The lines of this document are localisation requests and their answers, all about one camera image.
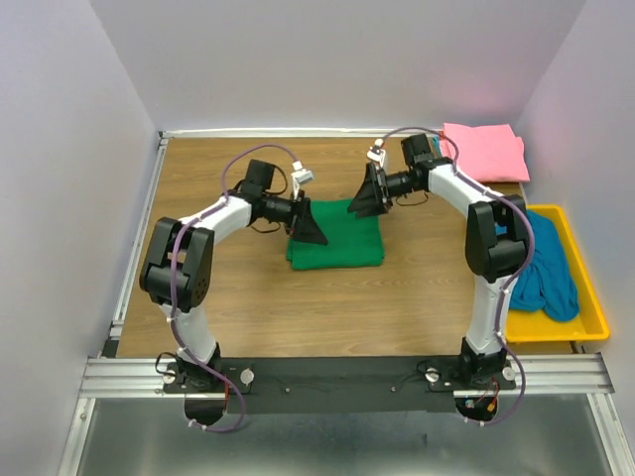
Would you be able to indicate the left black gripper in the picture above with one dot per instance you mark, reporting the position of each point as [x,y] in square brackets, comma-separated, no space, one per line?
[304,227]

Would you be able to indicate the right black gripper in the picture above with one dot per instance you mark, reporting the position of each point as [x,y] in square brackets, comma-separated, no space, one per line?
[372,198]

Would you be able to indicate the green t shirt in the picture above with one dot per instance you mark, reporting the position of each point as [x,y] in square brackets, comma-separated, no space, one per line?
[352,242]

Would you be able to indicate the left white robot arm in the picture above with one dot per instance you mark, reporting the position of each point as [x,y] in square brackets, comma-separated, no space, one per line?
[176,273]

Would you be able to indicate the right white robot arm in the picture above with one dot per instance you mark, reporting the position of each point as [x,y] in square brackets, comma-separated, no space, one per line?
[499,244]

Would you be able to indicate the teal folded t shirt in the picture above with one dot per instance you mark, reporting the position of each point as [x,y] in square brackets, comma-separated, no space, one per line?
[436,146]

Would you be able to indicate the pink folded t shirt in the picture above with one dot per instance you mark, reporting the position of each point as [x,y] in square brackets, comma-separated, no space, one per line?
[491,153]

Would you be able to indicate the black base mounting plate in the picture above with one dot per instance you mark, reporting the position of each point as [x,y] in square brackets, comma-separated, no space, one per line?
[249,387]

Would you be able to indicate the blue crumpled t shirt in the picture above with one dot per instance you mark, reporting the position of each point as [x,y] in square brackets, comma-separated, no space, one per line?
[546,284]

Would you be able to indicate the yellow plastic bin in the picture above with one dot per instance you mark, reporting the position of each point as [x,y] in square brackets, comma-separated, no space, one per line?
[590,323]

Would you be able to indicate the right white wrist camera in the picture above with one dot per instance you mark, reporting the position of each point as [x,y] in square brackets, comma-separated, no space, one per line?
[377,155]

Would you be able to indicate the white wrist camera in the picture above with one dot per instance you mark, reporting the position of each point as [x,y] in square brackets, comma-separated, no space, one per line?
[300,176]
[377,155]

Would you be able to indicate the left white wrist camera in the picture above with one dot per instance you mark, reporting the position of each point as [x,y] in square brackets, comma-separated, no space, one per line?
[300,176]

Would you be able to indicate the aluminium frame rail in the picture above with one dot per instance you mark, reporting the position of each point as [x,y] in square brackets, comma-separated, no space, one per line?
[538,370]

